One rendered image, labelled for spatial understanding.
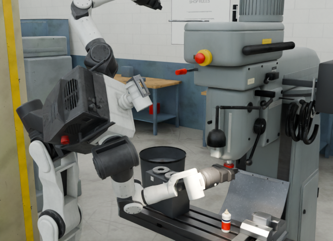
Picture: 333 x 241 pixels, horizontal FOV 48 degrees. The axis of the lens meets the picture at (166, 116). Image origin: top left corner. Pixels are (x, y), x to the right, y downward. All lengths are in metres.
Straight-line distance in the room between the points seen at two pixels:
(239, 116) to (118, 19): 6.55
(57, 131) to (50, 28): 7.30
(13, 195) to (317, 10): 4.60
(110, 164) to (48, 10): 8.52
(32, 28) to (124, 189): 7.77
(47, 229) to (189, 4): 5.55
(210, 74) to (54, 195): 0.85
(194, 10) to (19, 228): 4.80
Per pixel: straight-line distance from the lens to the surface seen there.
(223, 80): 1.50
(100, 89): 1.41
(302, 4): 5.94
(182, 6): 6.91
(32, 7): 10.26
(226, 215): 1.81
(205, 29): 1.42
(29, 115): 1.67
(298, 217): 2.18
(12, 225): 3.15
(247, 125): 1.59
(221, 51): 1.39
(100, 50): 1.52
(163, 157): 4.00
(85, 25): 1.64
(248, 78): 1.48
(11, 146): 2.94
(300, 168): 2.05
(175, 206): 1.91
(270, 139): 1.79
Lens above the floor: 1.88
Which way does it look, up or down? 14 degrees down
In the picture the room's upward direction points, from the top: straight up
